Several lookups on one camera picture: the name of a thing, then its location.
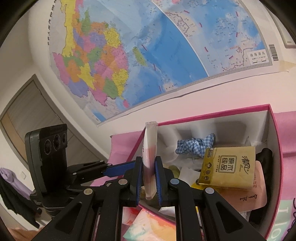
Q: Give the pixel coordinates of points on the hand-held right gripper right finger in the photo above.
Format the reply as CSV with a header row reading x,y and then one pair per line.
x,y
158,179

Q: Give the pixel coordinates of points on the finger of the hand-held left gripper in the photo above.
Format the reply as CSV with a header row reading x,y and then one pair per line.
x,y
120,168
90,167

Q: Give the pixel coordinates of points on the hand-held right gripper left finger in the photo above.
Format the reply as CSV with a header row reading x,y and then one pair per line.
x,y
138,178

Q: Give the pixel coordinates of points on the pink white sachet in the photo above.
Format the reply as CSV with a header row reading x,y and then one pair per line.
x,y
149,162

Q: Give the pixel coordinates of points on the white yellow wet wipes pack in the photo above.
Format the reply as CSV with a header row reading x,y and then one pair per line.
x,y
187,175

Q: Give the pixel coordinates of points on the blue checked scrunchie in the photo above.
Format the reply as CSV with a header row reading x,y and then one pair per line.
x,y
192,146

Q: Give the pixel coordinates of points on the brown tissue packet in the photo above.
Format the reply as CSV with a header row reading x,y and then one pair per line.
x,y
226,166

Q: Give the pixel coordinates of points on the peach pink pouch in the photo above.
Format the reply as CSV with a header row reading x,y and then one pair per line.
x,y
245,197

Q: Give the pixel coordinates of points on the pink cardboard box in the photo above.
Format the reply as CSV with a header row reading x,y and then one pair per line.
x,y
231,122

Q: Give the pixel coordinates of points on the black scrunchie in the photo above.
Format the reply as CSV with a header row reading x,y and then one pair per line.
x,y
268,166

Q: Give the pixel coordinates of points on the pastel soft tissue pack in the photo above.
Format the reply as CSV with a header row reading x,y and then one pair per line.
x,y
150,227

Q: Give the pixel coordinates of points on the purple garment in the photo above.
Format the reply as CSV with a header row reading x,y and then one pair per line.
x,y
13,183

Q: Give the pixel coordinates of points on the black garment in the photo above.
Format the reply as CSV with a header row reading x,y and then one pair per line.
x,y
18,208

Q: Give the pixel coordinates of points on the grey brown door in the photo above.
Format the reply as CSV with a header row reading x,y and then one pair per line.
x,y
27,111

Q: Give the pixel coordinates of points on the colourful wall map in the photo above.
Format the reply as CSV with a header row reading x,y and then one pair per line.
x,y
138,58

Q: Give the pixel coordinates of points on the grey bordered wall poster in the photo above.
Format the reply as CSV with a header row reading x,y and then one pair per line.
x,y
288,39

